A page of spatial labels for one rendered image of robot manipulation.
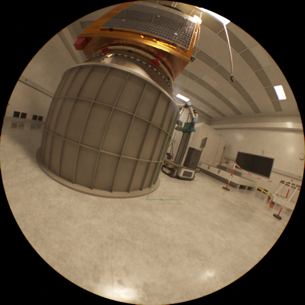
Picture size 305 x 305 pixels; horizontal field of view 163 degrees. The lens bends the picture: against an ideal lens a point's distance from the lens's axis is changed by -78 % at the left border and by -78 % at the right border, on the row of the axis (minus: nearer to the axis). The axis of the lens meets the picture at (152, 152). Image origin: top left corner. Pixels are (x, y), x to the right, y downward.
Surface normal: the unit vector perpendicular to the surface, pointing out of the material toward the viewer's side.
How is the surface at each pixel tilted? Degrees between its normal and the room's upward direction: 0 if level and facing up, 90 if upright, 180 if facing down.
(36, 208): 0
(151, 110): 90
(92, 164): 90
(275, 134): 90
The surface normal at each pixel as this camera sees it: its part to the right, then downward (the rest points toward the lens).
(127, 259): 0.31, -0.95
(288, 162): -0.92, -0.29
